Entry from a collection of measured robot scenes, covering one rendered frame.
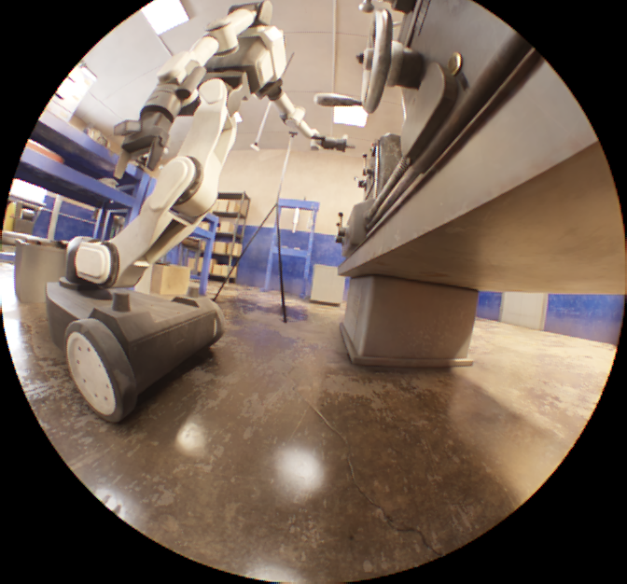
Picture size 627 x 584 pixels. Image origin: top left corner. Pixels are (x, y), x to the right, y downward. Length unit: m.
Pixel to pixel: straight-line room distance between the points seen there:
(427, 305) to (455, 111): 0.87
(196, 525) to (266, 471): 0.16
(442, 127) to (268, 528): 0.53
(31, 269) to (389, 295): 1.75
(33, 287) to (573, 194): 1.52
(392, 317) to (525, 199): 0.84
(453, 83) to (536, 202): 0.14
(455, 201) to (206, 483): 0.47
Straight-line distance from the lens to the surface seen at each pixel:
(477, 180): 0.17
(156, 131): 0.45
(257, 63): 0.88
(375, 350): 0.95
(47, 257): 1.38
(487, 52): 0.22
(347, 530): 0.37
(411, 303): 0.96
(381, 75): 0.30
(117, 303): 0.48
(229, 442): 0.46
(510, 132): 0.16
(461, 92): 0.24
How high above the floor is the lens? 0.33
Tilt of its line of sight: 3 degrees up
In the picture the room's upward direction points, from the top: 8 degrees clockwise
